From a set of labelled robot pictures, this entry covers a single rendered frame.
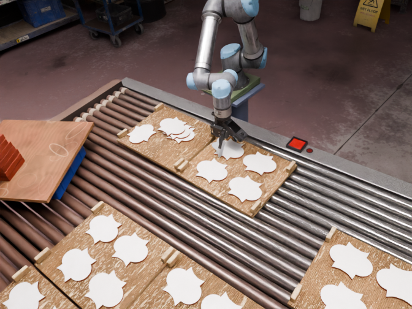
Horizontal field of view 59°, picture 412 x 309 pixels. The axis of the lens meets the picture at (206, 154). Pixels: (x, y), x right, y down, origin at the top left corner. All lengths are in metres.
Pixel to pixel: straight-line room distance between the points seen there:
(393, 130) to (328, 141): 0.57
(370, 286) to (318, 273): 0.16
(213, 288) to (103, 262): 0.42
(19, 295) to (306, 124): 2.63
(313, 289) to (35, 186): 1.14
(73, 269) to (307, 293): 0.82
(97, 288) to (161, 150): 0.71
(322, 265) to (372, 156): 1.93
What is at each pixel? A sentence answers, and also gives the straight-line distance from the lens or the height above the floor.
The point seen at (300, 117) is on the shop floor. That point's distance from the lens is 3.45.
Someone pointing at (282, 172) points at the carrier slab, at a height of 0.94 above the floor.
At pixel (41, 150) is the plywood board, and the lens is 1.82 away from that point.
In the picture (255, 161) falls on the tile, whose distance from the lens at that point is 1.63.
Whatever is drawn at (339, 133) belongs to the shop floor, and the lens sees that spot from 3.32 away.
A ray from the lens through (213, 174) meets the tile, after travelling 1.58.
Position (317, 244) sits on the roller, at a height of 0.91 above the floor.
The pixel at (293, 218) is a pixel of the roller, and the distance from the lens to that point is 1.47.
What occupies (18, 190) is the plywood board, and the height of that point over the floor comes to 1.04.
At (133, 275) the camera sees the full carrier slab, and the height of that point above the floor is 0.94.
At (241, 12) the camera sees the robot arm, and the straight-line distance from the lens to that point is 1.76.
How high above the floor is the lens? 2.09
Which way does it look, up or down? 43 degrees down
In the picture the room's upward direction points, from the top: 7 degrees counter-clockwise
